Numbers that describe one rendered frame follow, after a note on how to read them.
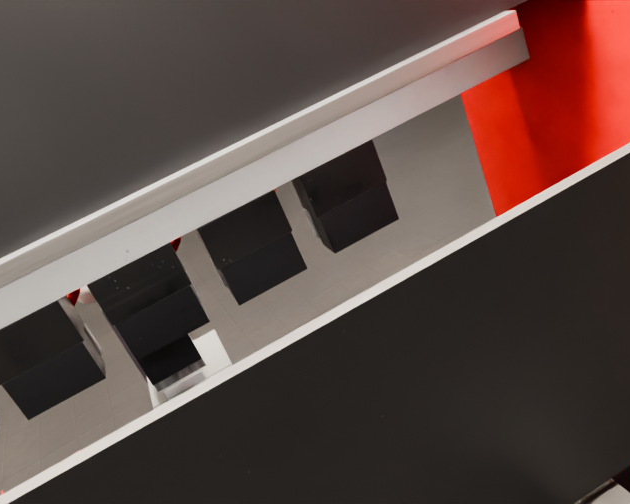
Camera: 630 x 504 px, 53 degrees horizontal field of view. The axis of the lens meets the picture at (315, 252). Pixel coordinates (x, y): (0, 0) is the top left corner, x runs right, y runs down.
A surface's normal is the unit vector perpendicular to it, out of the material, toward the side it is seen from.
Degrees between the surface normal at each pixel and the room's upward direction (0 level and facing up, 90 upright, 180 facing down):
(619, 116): 90
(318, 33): 90
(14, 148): 90
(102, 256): 90
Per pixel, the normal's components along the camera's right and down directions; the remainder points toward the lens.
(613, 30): -0.87, 0.47
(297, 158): 0.34, 0.29
